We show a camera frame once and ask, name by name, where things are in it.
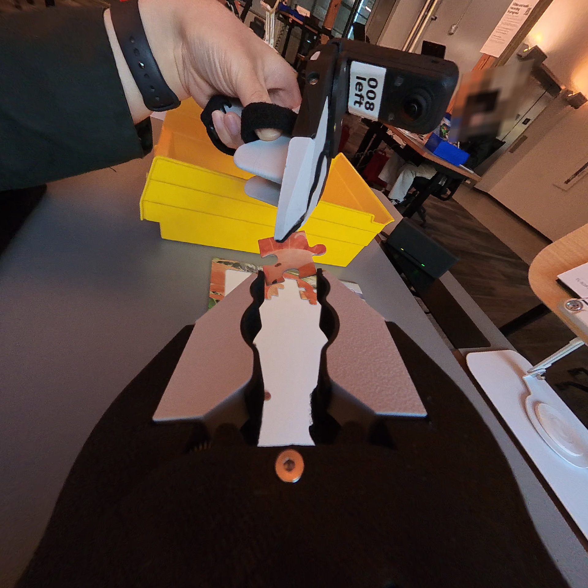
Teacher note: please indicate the printed instruction sheet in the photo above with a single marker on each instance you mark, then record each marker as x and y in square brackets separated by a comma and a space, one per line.
[576, 280]

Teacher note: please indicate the blue box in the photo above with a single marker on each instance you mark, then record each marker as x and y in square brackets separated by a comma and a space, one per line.
[448, 151]

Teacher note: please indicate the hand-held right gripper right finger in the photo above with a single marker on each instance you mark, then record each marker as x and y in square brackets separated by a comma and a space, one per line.
[372, 367]

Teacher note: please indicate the metal pipe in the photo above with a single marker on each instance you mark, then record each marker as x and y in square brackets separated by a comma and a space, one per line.
[420, 23]

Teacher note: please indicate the black door closer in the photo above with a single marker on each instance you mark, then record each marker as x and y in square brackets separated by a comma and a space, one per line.
[551, 78]

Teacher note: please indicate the black office chair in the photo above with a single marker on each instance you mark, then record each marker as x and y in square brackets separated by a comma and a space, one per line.
[432, 193]

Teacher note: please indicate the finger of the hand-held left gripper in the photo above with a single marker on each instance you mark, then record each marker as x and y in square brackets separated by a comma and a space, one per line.
[324, 183]
[298, 183]

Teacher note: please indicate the red bag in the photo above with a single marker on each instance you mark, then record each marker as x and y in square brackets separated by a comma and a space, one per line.
[376, 170]

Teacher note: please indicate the person's left hand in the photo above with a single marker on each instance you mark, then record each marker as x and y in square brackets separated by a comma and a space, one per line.
[206, 46]

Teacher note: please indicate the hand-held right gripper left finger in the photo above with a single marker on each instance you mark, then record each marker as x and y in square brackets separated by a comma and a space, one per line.
[206, 367]

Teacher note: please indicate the yellow plastic bin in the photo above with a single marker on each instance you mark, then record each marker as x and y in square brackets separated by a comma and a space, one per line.
[206, 216]

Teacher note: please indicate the white stand base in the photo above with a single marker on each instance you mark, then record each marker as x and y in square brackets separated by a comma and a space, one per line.
[496, 381]

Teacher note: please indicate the black charger box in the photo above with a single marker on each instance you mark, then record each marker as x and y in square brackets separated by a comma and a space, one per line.
[422, 250]

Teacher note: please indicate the puzzle frame tray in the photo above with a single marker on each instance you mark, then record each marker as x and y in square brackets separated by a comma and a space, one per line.
[285, 367]

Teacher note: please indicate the red puzzle piece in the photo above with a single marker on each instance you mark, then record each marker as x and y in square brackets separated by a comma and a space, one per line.
[308, 290]
[294, 257]
[275, 290]

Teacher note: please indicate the white wall notice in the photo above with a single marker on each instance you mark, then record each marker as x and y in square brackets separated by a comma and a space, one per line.
[510, 27]

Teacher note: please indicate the grey desk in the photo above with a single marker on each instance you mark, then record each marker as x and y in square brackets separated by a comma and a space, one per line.
[92, 298]

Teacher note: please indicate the wooden background desk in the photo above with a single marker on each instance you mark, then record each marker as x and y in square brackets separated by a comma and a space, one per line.
[459, 171]

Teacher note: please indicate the black wristband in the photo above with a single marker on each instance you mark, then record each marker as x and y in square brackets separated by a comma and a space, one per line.
[142, 59]

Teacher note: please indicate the metal page holder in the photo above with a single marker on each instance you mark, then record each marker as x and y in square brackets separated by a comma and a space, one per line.
[573, 305]

